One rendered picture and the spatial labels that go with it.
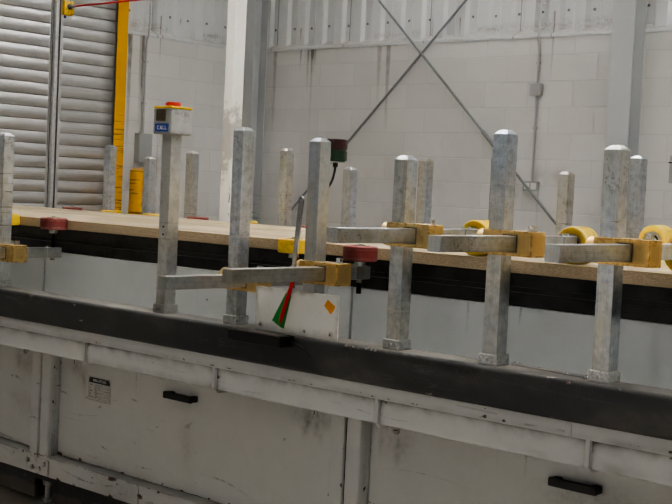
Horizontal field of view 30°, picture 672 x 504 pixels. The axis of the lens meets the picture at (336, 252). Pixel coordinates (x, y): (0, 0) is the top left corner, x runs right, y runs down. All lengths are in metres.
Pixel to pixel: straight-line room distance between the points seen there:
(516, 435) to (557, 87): 8.53
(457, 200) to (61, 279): 7.86
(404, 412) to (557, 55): 8.45
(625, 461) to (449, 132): 9.27
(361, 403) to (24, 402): 1.64
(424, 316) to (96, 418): 1.32
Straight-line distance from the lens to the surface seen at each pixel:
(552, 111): 10.95
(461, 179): 11.45
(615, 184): 2.36
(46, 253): 3.82
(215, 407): 3.45
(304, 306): 2.82
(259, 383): 2.99
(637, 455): 2.40
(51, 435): 4.01
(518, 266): 2.72
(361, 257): 2.85
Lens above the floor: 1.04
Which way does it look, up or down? 3 degrees down
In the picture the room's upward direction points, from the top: 3 degrees clockwise
